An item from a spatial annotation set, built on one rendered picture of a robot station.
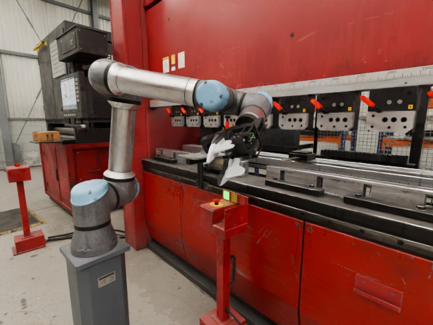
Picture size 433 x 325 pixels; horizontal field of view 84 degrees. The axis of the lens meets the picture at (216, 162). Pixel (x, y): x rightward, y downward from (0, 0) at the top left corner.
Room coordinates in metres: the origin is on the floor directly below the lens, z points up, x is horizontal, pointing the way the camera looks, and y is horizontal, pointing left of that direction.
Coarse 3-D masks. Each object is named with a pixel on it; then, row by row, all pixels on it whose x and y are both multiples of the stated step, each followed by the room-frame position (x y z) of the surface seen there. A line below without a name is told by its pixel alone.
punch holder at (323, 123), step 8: (320, 96) 1.12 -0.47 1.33; (328, 96) 1.10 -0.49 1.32; (336, 96) 1.07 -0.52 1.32; (344, 96) 1.05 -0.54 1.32; (352, 96) 1.02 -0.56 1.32; (328, 104) 1.09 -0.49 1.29; (336, 104) 1.07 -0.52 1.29; (344, 104) 1.04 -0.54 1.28; (352, 104) 1.02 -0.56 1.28; (320, 112) 1.12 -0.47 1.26; (336, 112) 1.08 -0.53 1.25; (344, 112) 1.04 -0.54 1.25; (352, 112) 1.02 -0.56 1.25; (320, 120) 1.11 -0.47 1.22; (328, 120) 1.09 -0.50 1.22; (336, 120) 1.07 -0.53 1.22; (344, 120) 1.05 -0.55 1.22; (352, 120) 1.02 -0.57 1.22; (320, 128) 1.11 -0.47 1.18; (328, 128) 1.08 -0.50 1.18; (336, 128) 1.06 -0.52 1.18; (344, 128) 1.04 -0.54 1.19; (352, 128) 1.04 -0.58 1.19
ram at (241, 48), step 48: (192, 0) 1.78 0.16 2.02; (240, 0) 1.47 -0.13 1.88; (288, 0) 1.26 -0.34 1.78; (336, 0) 1.09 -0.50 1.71; (384, 0) 0.97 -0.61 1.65; (432, 0) 0.87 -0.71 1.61; (192, 48) 1.79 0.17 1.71; (240, 48) 1.47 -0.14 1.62; (288, 48) 1.25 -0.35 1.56; (336, 48) 1.08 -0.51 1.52; (384, 48) 0.96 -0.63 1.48; (432, 48) 0.86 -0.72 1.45
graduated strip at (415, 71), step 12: (372, 72) 0.98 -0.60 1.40; (384, 72) 0.95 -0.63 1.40; (396, 72) 0.92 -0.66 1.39; (408, 72) 0.90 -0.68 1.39; (420, 72) 0.87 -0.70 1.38; (432, 72) 0.85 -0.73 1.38; (276, 84) 1.29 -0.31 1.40; (288, 84) 1.24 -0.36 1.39; (300, 84) 1.19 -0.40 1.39; (312, 84) 1.15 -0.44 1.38; (324, 84) 1.11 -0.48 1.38
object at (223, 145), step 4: (224, 140) 0.58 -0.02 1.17; (212, 144) 0.55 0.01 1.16; (216, 144) 0.55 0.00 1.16; (220, 144) 0.56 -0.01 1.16; (224, 144) 0.56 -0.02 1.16; (228, 144) 0.55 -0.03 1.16; (232, 144) 0.54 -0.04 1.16; (212, 148) 0.54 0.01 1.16; (216, 148) 0.54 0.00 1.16; (220, 148) 0.54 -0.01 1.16; (224, 148) 0.53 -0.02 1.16; (228, 148) 0.53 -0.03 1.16; (208, 152) 0.54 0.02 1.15; (212, 152) 0.53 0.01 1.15; (216, 152) 0.53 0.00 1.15; (208, 156) 0.53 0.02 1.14; (212, 156) 0.53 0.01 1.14; (208, 160) 0.52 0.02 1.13; (212, 160) 0.53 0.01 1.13
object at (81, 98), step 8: (80, 72) 1.98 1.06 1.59; (80, 80) 1.97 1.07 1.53; (88, 80) 2.05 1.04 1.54; (80, 88) 1.97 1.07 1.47; (88, 88) 2.04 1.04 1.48; (80, 96) 1.97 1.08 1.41; (88, 96) 2.04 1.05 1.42; (80, 104) 1.97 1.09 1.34; (88, 104) 2.03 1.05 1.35; (64, 112) 2.22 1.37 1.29; (72, 112) 2.10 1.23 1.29; (80, 112) 1.98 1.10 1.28; (88, 112) 2.03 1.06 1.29
